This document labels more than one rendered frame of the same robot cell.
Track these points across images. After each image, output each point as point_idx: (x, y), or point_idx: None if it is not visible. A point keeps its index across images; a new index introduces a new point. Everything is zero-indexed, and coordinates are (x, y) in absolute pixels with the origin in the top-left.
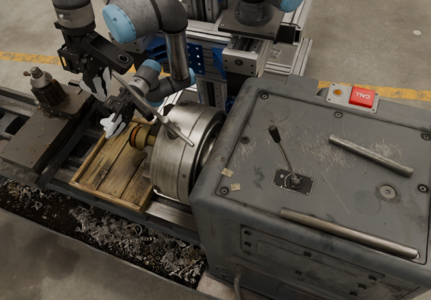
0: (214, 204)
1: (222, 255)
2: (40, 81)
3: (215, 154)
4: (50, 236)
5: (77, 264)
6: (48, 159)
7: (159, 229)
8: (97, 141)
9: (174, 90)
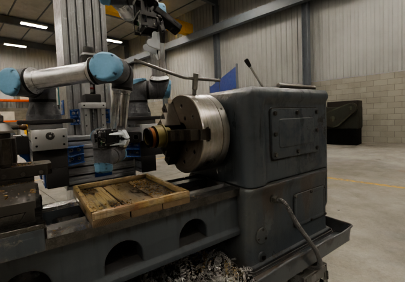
0: (258, 87)
1: (264, 179)
2: (6, 125)
3: (226, 91)
4: None
5: None
6: (35, 211)
7: (195, 247)
8: (62, 216)
9: (119, 155)
